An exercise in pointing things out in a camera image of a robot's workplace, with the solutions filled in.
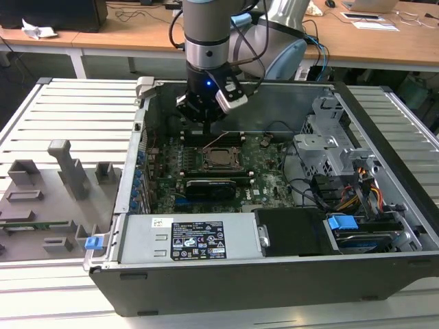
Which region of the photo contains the grey parts rack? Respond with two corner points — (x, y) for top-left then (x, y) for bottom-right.
(0, 139), (123, 261)

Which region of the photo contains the black wire bundle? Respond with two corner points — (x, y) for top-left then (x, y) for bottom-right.
(284, 142), (346, 210)

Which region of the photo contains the white tablet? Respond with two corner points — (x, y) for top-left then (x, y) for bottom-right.
(340, 12), (387, 21)

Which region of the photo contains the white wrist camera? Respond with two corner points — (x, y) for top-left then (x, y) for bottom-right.
(205, 70), (249, 114)

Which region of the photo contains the hard disk drive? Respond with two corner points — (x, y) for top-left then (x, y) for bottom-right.
(334, 230), (395, 255)

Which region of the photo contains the green motherboard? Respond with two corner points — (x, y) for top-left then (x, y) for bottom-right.
(145, 132), (296, 213)

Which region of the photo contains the black graphics card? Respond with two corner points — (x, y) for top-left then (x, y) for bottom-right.
(185, 178), (237, 202)

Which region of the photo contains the wire locking lever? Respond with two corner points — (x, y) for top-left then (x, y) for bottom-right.
(204, 160), (248, 171)
(201, 132), (240, 151)

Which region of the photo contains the beige crumpled bag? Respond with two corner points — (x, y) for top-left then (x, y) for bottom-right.
(305, 0), (325, 17)

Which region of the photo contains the grey power supply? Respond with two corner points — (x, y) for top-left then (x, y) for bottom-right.
(118, 212), (261, 265)

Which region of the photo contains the blue case latch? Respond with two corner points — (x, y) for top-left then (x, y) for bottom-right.
(84, 236), (104, 252)

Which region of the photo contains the crumpled white paper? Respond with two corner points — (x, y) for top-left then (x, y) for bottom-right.
(21, 19), (58, 40)

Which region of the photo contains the metal drive cage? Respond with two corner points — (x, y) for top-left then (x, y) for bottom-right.
(293, 95), (378, 179)

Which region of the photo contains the silver laptop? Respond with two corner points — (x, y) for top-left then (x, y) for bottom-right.
(341, 0), (401, 14)

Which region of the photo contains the blue cable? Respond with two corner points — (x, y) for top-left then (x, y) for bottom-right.
(307, 34), (332, 82)

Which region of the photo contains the black computer tower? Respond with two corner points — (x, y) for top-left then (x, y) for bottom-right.
(0, 0), (109, 34)

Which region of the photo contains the CPU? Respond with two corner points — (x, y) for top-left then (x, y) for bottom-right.
(209, 149), (238, 165)

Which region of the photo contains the yellow orange wire bundle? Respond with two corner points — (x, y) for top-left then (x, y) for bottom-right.
(337, 166), (383, 212)

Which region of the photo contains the metal socket cover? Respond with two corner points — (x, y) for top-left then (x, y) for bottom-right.
(202, 146), (248, 171)

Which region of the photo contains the black PC case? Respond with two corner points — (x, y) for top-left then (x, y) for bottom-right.
(88, 75), (439, 318)

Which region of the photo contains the wooden desk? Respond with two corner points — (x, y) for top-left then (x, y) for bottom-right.
(0, 26), (104, 80)
(73, 0), (439, 75)

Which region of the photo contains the white paper sheet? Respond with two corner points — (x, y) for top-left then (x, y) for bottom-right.
(353, 20), (401, 32)

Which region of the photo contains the CPU socket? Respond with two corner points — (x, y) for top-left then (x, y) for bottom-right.
(200, 145), (249, 172)

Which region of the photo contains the blue disk carrier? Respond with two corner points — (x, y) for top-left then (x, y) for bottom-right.
(327, 214), (359, 239)

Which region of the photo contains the black RAM slot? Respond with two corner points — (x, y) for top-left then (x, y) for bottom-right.
(180, 129), (246, 147)
(156, 169), (254, 188)

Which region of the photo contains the green RAM stick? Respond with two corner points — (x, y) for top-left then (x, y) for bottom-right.
(0, 221), (69, 230)

